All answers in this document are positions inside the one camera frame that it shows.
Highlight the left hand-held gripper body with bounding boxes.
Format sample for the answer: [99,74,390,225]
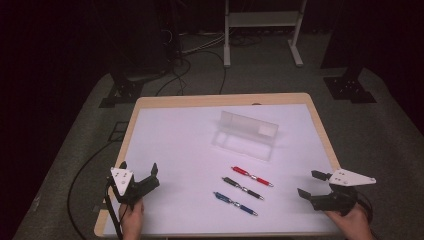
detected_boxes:
[109,166,161,206]

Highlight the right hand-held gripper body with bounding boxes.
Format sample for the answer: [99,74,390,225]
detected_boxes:
[309,168,377,216]

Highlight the person's right hand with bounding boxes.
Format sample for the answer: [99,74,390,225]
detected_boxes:
[324,203,376,240]

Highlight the person's left hand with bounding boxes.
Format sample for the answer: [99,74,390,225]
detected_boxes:
[118,198,145,240]

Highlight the black floor tape square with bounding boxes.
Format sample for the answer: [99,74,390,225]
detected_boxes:
[106,121,130,143]

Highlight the white table mat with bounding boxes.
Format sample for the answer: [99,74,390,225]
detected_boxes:
[102,103,342,237]

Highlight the red pen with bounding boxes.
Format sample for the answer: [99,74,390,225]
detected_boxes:
[231,165,275,188]

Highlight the black pen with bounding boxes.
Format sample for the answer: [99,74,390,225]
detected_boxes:
[221,176,265,201]

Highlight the blue pen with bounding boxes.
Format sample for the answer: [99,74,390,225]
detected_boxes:
[213,191,259,217]

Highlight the black stand base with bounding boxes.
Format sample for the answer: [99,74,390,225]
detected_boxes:
[98,63,168,109]
[320,0,378,105]

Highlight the clear plastic pencil case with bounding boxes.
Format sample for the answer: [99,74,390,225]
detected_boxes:
[211,110,280,163]

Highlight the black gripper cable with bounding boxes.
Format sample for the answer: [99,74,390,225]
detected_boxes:
[67,139,124,240]

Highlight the black floor cable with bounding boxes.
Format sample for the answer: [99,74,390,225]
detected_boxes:
[154,49,228,98]

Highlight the white floor cables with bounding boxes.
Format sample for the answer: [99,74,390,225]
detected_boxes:
[180,30,226,55]

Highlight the white metal stand frame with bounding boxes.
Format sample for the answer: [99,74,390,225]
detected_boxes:
[223,0,308,69]

